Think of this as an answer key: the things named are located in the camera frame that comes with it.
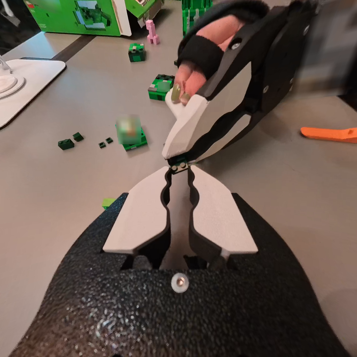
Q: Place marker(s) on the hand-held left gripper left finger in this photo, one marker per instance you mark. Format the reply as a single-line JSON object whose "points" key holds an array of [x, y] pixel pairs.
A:
{"points": [[136, 223]]}

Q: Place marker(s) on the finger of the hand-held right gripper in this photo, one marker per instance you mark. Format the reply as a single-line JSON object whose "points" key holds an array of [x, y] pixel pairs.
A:
{"points": [[223, 97], [228, 131]]}

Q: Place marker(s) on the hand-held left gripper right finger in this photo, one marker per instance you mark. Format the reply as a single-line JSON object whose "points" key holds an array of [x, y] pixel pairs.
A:
{"points": [[223, 223]]}

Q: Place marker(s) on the bright green lego brick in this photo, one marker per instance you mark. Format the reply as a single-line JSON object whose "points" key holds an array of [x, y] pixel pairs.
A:
{"points": [[108, 203]]}

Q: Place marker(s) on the dark green lego assembly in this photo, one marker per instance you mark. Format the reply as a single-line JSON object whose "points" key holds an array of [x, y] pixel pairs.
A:
{"points": [[180, 167]]}

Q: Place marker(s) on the green lego block dark studs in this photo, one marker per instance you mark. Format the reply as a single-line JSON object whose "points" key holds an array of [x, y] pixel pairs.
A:
{"points": [[154, 95]]}

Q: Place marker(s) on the green lego face block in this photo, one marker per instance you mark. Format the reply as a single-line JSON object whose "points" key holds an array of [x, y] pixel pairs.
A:
{"points": [[136, 146]]}

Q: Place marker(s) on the green lego creeper figure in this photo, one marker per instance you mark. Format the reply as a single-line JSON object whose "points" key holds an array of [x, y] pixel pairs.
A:
{"points": [[189, 16]]}

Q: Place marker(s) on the pink lego pig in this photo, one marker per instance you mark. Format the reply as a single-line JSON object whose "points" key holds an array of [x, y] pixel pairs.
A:
{"points": [[152, 32]]}

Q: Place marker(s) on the dark green lego cube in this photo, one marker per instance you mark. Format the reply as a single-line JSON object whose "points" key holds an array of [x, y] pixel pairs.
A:
{"points": [[136, 53]]}

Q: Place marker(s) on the scattered small dark lego pieces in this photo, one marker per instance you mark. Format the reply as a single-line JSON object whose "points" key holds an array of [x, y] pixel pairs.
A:
{"points": [[66, 144]]}

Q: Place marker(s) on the green cardboard lego box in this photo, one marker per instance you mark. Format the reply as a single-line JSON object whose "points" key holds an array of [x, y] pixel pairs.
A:
{"points": [[55, 22]]}

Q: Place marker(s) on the person's right hand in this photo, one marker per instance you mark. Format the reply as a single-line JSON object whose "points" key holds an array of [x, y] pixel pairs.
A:
{"points": [[223, 30]]}

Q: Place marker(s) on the orange brick separator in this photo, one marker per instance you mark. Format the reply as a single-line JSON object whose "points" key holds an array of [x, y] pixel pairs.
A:
{"points": [[329, 135]]}

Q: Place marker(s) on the white book stand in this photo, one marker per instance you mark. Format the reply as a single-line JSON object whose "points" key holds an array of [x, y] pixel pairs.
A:
{"points": [[36, 78]]}

